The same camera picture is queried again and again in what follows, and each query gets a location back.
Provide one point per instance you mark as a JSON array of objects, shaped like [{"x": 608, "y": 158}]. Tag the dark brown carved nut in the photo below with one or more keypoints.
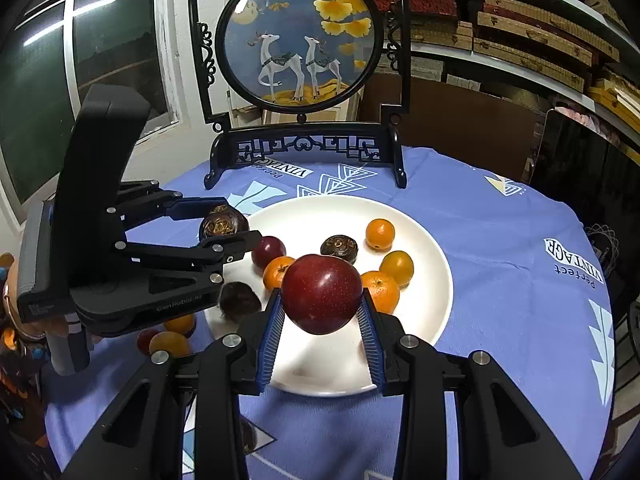
[
  {"x": 340, "y": 248},
  {"x": 248, "y": 435},
  {"x": 223, "y": 222}
]

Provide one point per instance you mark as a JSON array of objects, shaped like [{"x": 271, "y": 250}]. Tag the black flat panel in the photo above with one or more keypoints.
[{"x": 575, "y": 170}]

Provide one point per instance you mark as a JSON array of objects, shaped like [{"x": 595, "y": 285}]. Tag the white metal shelf unit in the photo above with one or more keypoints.
[{"x": 500, "y": 67}]

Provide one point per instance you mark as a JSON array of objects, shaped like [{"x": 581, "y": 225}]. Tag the white framed window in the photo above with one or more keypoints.
[{"x": 100, "y": 60}]

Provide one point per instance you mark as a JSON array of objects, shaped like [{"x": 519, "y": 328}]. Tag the large red apple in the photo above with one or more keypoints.
[{"x": 321, "y": 292}]

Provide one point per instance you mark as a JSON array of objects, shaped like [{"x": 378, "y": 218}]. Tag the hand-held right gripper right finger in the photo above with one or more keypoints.
[{"x": 372, "y": 345}]

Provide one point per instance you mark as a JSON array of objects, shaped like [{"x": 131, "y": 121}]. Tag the person's left hand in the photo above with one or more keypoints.
[{"x": 12, "y": 305}]

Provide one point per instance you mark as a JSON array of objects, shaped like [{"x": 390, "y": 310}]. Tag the pile of light yellow boxes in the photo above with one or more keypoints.
[{"x": 615, "y": 95}]

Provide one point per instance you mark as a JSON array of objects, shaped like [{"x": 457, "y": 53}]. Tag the pale yellow round fruit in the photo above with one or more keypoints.
[{"x": 169, "y": 344}]

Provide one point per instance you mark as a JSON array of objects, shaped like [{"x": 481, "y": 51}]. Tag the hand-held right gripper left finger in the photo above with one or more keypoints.
[{"x": 270, "y": 345}]

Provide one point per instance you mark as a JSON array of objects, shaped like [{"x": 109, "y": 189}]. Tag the dark red plum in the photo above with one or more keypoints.
[{"x": 268, "y": 251}]

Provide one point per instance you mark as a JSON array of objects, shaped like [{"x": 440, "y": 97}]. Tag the pink cloth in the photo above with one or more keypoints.
[{"x": 580, "y": 116}]

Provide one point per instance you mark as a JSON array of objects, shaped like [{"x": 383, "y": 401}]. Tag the brown cardboard sheet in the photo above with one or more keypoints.
[{"x": 450, "y": 125}]

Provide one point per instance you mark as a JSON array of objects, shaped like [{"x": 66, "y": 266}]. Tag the round deer screen black stand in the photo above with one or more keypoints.
[{"x": 295, "y": 45}]

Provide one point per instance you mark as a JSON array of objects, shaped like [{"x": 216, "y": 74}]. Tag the pile of tan clasp boxes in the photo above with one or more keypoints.
[{"x": 540, "y": 40}]

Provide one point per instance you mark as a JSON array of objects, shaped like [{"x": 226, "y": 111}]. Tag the blue printed tablecloth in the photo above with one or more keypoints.
[{"x": 500, "y": 260}]

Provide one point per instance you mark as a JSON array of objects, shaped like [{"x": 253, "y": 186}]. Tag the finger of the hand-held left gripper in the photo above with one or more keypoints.
[
  {"x": 192, "y": 208},
  {"x": 235, "y": 246}
]

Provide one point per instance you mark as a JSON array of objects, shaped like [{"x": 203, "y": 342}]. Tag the dark purple fruit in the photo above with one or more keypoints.
[{"x": 240, "y": 300}]

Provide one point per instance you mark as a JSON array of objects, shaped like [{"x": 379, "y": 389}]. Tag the white round plate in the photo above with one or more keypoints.
[{"x": 425, "y": 270}]

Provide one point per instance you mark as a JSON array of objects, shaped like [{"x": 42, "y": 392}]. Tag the orange mandarin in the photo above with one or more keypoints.
[
  {"x": 277, "y": 272},
  {"x": 180, "y": 324},
  {"x": 380, "y": 234},
  {"x": 385, "y": 292}
]

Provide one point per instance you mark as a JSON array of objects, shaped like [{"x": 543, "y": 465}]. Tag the yellow-orange round citrus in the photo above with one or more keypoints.
[{"x": 397, "y": 267}]

